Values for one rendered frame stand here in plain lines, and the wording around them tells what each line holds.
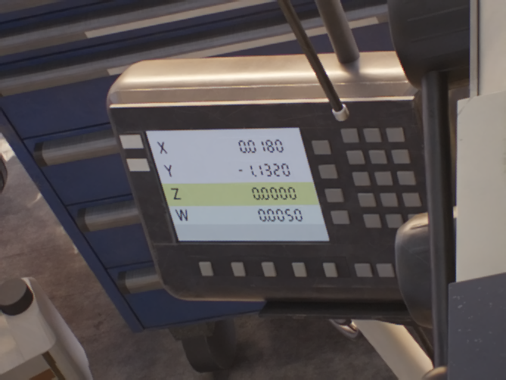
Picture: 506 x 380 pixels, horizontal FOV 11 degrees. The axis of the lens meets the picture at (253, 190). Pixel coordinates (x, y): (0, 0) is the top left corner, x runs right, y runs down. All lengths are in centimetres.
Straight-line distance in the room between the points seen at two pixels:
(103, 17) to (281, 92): 103
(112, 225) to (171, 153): 122
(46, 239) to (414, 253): 278
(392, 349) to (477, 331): 131
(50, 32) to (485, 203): 208
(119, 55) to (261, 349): 73
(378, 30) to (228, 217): 94
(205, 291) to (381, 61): 31
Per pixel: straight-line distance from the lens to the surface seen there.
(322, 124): 222
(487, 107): 127
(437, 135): 140
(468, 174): 124
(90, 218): 353
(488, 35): 133
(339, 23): 221
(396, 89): 219
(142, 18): 322
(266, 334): 387
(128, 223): 352
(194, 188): 232
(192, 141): 229
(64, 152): 343
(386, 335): 246
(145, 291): 367
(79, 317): 406
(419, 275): 145
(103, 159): 346
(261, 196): 229
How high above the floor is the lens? 276
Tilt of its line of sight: 42 degrees down
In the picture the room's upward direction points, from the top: 30 degrees counter-clockwise
